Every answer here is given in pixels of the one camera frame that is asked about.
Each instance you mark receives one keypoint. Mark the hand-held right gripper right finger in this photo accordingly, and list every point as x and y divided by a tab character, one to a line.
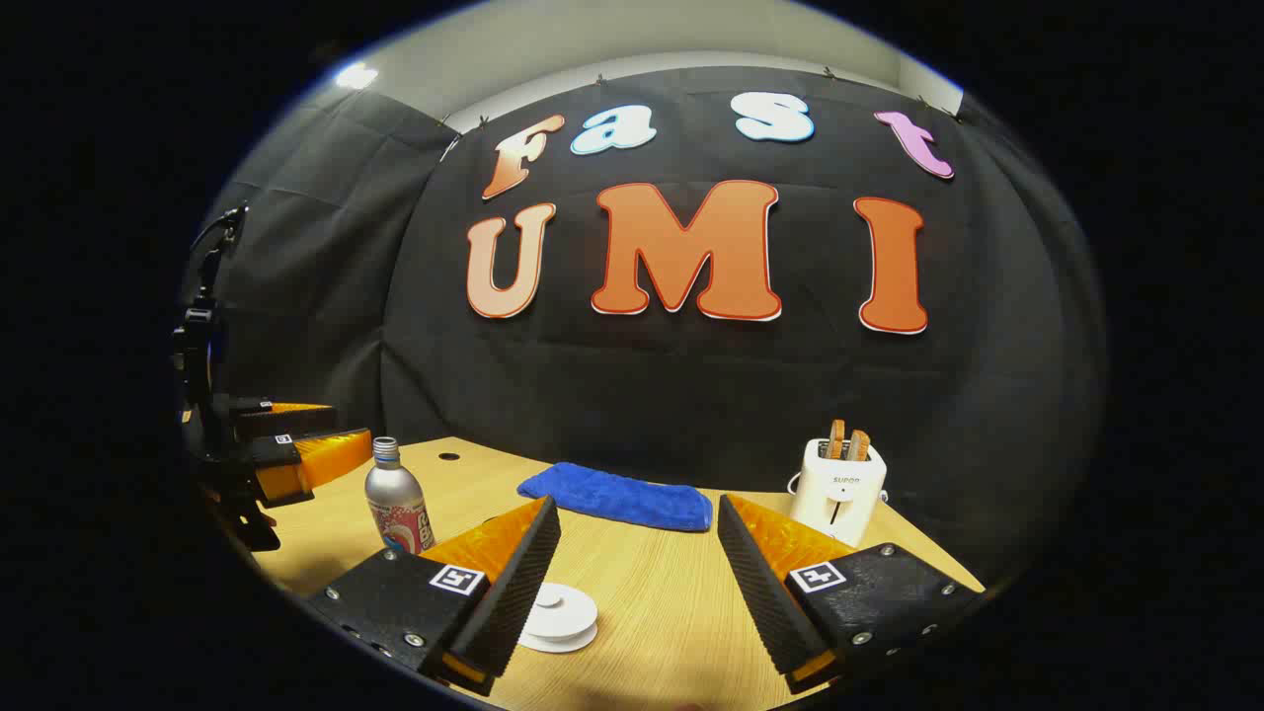
765	592

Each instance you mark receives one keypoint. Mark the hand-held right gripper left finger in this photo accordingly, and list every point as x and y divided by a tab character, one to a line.
518	583

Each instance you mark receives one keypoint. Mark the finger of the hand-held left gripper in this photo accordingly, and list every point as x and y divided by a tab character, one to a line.
275	452
286	423

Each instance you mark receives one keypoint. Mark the white teacup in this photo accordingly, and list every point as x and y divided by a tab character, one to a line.
585	623

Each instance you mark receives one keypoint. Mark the silver water bottle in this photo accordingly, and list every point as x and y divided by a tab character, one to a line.
395	494

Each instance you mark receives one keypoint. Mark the white saucer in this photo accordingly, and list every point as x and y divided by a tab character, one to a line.
558	646

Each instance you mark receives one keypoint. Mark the white toaster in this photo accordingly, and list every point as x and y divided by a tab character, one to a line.
839	494

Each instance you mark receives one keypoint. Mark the blue towel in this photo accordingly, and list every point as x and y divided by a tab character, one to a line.
617	499

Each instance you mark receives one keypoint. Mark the toast slice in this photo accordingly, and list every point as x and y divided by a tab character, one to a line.
836	439
858	446

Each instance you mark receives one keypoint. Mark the ceiling light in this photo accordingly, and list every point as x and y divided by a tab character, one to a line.
355	75

